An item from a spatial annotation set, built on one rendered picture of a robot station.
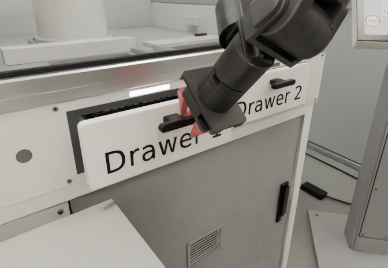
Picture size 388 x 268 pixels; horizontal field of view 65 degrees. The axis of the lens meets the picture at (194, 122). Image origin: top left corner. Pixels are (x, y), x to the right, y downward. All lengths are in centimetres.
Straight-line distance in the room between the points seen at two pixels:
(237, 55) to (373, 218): 125
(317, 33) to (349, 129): 195
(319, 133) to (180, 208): 180
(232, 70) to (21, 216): 40
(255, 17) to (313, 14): 6
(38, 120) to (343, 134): 206
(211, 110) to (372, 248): 130
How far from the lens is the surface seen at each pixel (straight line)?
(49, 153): 52
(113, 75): 51
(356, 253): 162
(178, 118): 48
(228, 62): 37
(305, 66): 83
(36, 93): 49
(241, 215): 92
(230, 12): 41
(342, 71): 223
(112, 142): 47
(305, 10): 33
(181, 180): 69
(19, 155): 51
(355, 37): 109
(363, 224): 154
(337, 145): 236
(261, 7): 34
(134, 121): 48
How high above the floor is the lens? 110
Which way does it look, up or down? 23 degrees down
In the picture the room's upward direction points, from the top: straight up
